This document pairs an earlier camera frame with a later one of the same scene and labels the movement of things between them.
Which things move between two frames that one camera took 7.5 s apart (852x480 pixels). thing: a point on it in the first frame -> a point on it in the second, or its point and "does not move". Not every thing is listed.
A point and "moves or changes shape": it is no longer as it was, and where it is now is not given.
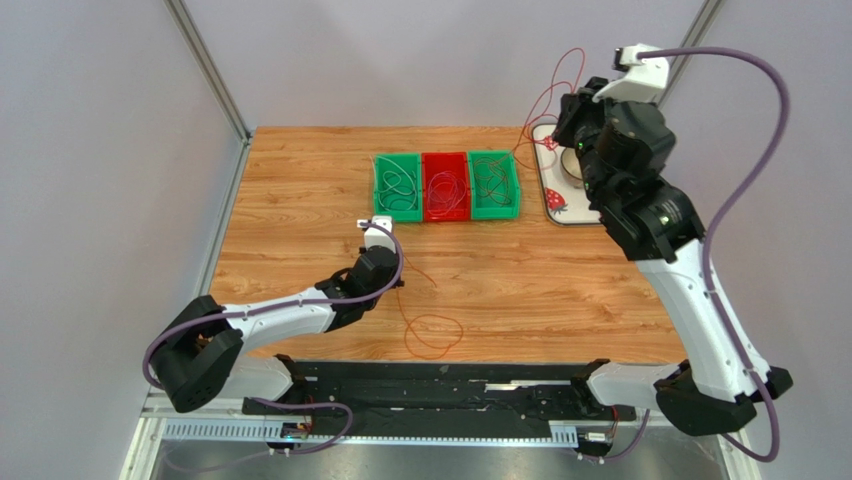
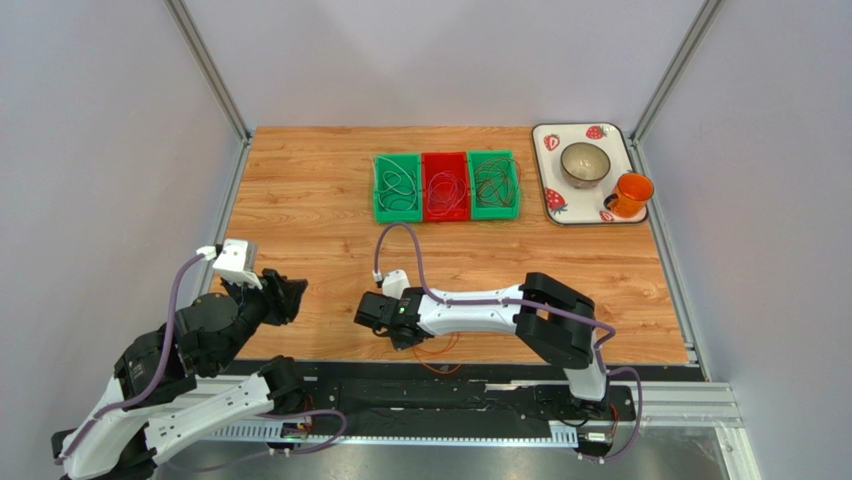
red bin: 446,192 does not move
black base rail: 438,400 does not move
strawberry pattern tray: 568,204 does not move
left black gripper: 394,273 -> 282,296
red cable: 546,90 moves or changes shape
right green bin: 494,185 does not move
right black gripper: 569,113 -> 366,312
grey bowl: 571,165 does not move
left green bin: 398,186 does not move
